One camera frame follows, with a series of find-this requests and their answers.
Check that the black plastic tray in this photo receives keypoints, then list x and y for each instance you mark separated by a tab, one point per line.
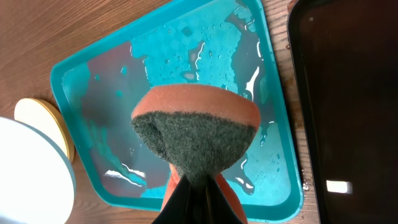
345	62

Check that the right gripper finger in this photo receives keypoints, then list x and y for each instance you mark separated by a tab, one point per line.
201	205

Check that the yellow plate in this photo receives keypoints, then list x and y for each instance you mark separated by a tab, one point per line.
43	116

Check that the light blue plate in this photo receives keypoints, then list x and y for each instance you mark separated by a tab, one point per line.
37	180

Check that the pink sponge black scourer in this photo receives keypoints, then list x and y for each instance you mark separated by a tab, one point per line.
199	130

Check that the teal plastic tray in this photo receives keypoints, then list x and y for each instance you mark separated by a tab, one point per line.
218	43

